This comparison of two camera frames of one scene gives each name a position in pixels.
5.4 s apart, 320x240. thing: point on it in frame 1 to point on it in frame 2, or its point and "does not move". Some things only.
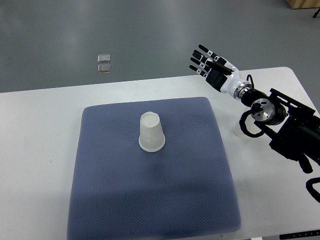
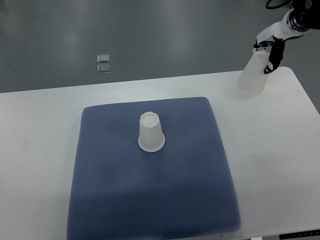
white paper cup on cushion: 152,138 does not move
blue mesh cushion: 118,191 does not move
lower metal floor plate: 104,68 does not move
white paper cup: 251,127 to 252,80
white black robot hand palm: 220,77 to 276,33
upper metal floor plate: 103,58 does not move
